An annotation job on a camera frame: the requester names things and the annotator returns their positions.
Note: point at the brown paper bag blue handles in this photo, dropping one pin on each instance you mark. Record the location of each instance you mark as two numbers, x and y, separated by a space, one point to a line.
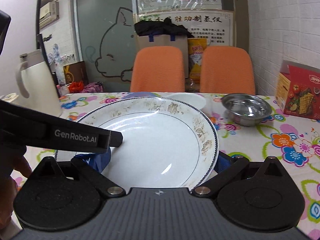
180 42

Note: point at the white sign with chinese text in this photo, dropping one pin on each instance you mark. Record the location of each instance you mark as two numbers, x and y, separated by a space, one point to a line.
216 26

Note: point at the frosted glass door with cat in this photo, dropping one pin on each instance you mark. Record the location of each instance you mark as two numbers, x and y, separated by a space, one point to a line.
107 40

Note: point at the red and pink bags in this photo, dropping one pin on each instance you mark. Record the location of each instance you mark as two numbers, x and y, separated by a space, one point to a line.
80 87

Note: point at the left orange chair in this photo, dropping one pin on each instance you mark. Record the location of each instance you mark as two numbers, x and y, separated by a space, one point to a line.
158 69

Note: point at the right orange chair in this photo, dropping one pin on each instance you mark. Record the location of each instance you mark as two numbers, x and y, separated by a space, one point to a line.
226 70

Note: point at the orange chair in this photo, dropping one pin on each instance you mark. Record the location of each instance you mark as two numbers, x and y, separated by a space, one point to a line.
226 70
158 69

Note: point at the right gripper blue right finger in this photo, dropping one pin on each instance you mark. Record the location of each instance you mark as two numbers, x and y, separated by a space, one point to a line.
223 162

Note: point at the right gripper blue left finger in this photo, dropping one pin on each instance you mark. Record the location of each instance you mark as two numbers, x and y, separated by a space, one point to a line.
98 160

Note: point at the yellow snack bag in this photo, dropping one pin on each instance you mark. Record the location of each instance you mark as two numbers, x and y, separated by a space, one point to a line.
196 48

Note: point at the white softbox light panel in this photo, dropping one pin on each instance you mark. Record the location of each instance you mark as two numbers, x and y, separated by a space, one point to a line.
21 38

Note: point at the stainless steel bowl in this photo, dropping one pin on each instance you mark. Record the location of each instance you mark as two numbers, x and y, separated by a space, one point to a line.
246 110

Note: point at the blue translucent plastic bowl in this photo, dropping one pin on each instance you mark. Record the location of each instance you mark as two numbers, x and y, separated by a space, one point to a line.
140 95

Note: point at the black cloth on bag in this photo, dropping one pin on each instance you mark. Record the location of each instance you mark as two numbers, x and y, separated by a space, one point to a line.
166 27

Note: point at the person's left hand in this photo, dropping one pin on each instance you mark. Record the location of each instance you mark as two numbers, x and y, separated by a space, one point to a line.
12 158

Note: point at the cream thermos jug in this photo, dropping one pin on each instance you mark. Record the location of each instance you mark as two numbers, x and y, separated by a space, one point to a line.
35 82

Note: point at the white ceramic bowl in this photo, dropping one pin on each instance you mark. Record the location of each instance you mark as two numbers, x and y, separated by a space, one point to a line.
196 100

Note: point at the white plate with gold rim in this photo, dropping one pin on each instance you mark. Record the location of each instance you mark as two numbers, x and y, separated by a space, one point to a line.
166 143

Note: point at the red cracker box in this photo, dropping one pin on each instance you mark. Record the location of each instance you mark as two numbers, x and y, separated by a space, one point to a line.
297 91

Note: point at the wall air conditioner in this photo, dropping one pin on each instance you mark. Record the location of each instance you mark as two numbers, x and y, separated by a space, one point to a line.
49 13

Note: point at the brown gift bag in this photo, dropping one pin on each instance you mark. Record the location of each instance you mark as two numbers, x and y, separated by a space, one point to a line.
75 72

